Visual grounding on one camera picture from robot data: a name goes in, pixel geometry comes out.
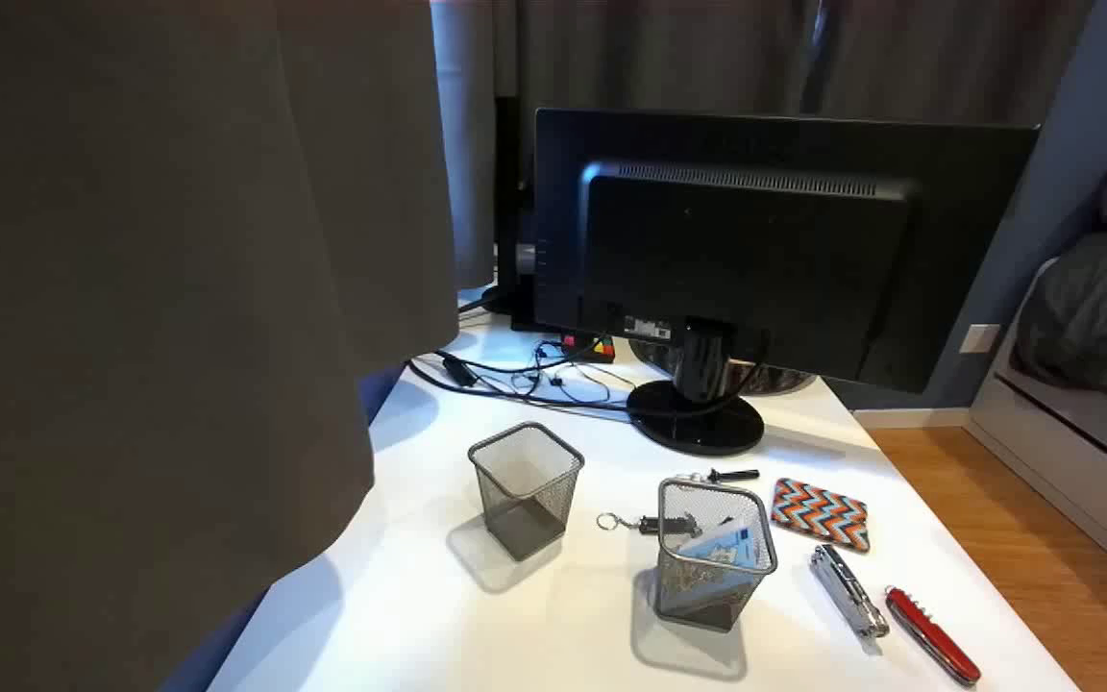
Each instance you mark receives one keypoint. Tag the light blue sachet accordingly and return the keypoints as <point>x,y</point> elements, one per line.
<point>723,546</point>

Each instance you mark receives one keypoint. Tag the black mesh basket with sachet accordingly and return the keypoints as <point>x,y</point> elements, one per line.
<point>710,598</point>

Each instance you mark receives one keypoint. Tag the empty black mesh basket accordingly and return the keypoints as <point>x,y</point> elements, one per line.
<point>522,493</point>

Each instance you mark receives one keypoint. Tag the black pen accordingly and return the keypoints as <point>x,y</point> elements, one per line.
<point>732,473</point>

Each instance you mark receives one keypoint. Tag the red yellow small object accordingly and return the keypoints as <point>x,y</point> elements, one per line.
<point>590,348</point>

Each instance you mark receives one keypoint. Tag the black upright device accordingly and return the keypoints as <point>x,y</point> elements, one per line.
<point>513,205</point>

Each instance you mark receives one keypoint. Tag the black computer monitor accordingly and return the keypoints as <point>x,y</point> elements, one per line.
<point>760,253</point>

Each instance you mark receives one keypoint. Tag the chevron patterned case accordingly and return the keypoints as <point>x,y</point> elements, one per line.
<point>822,514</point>

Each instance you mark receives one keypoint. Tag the grey pleated curtain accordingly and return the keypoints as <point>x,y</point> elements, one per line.
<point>710,51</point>

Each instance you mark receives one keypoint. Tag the dark grey curtain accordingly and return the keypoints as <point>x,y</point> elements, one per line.
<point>155,319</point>

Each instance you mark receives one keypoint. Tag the red pocket knife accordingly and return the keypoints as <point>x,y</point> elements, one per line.
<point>931,637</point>

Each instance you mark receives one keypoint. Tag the grey bed blanket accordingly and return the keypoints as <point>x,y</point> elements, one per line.
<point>1093,319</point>

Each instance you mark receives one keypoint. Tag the white wall outlet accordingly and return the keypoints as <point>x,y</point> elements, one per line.
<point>981,337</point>

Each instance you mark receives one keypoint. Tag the white bed frame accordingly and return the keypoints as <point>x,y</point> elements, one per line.
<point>1065,447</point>

